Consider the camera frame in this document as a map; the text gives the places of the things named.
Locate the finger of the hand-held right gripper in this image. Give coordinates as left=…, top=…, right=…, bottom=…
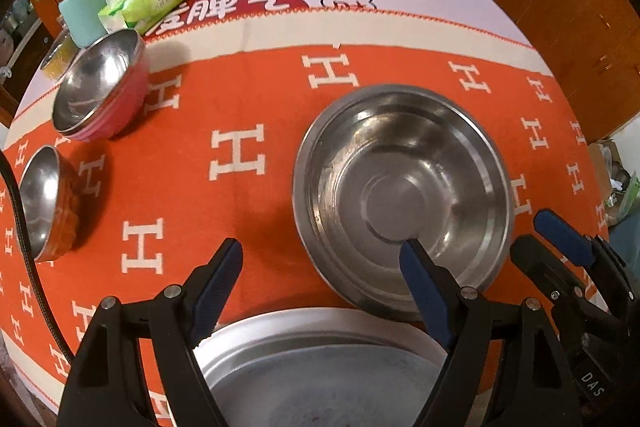
left=510, top=234, right=608, bottom=333
left=533, top=208, right=640, bottom=313

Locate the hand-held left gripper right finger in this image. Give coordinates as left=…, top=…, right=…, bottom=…
left=398, top=239, right=583, bottom=427

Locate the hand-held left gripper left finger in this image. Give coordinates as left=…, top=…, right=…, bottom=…
left=56, top=237, right=244, bottom=427

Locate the large steel bowl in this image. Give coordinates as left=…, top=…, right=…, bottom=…
left=292, top=84, right=516, bottom=323

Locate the plain white plate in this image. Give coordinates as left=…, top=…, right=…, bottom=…
left=191, top=305, right=453, bottom=427

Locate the small steel bowl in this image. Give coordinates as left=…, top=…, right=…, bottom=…
left=19, top=145, right=83, bottom=264

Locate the pink steel bowl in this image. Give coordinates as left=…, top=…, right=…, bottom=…
left=51, top=28, right=151, bottom=142

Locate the cardboard box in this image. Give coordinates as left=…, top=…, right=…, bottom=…
left=587, top=137, right=640, bottom=228

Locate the orange patterned tablecloth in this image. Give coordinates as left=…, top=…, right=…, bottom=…
left=0, top=9, right=611, bottom=427

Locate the wooden cabinet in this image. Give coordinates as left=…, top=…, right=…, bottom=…
left=492, top=0, right=640, bottom=145

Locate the mint green canister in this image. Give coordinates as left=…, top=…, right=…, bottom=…
left=58, top=0, right=108, bottom=50

